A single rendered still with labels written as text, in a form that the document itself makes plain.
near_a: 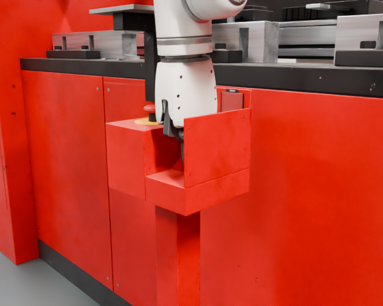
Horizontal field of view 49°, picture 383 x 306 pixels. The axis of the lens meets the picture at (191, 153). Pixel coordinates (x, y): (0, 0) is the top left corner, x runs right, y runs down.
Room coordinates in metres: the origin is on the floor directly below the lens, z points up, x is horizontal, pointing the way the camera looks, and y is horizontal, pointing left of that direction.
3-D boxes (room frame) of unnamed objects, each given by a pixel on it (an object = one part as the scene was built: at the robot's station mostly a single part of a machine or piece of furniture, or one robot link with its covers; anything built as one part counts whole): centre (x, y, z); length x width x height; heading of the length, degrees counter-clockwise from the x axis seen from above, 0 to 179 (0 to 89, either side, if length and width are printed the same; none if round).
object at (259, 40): (1.15, -0.05, 0.92); 0.39 x 0.06 x 0.10; 44
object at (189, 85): (0.66, 0.01, 0.85); 0.10 x 0.07 x 0.11; 136
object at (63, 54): (1.58, 0.45, 0.89); 0.30 x 0.05 x 0.03; 44
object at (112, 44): (1.59, 0.37, 0.92); 0.50 x 0.06 x 0.10; 44
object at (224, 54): (1.13, 0.00, 0.89); 0.30 x 0.05 x 0.03; 44
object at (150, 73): (1.06, 0.12, 0.88); 0.14 x 0.04 x 0.22; 134
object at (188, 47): (0.66, 0.01, 0.91); 0.09 x 0.08 x 0.03; 136
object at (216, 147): (0.71, 0.03, 0.75); 0.20 x 0.16 x 0.18; 46
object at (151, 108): (0.74, 0.07, 0.79); 0.04 x 0.04 x 0.04
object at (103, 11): (1.09, 0.09, 1.00); 0.26 x 0.18 x 0.01; 134
